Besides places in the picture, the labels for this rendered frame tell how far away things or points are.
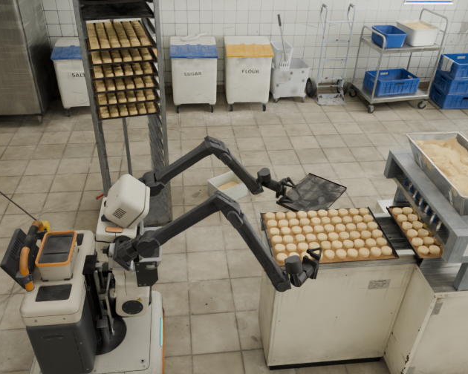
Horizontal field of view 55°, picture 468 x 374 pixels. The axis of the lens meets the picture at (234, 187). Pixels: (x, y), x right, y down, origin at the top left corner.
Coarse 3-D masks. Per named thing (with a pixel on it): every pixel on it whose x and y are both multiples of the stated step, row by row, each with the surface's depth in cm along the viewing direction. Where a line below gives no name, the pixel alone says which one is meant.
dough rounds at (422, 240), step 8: (400, 208) 246; (408, 208) 243; (400, 216) 237; (408, 216) 237; (416, 216) 237; (400, 224) 234; (408, 224) 231; (416, 224) 231; (424, 224) 232; (408, 232) 226; (416, 232) 226; (424, 232) 226; (416, 240) 221; (424, 240) 221; (432, 240) 221; (416, 248) 219; (424, 248) 216; (432, 248) 217; (440, 248) 218; (424, 256) 215; (432, 256) 215; (440, 256) 215
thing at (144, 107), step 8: (128, 104) 310; (136, 104) 315; (144, 104) 316; (152, 104) 314; (104, 112) 299; (112, 112) 299; (120, 112) 299; (128, 112) 304; (136, 112) 301; (144, 112) 302; (152, 112) 304
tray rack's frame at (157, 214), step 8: (128, 144) 376; (128, 152) 381; (128, 160) 385; (112, 184) 389; (152, 200) 371; (160, 200) 372; (152, 208) 363; (160, 208) 363; (152, 216) 354; (160, 216) 355; (168, 216) 355; (144, 224) 349
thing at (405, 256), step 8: (400, 256) 217; (408, 256) 217; (416, 256) 218; (320, 264) 214; (328, 264) 214; (336, 264) 215; (344, 264) 216; (352, 264) 216; (360, 264) 217; (368, 264) 218
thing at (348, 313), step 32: (320, 288) 222; (352, 288) 224; (384, 288) 227; (288, 320) 233; (320, 320) 236; (352, 320) 239; (384, 320) 242; (288, 352) 250; (320, 352) 253; (352, 352) 256
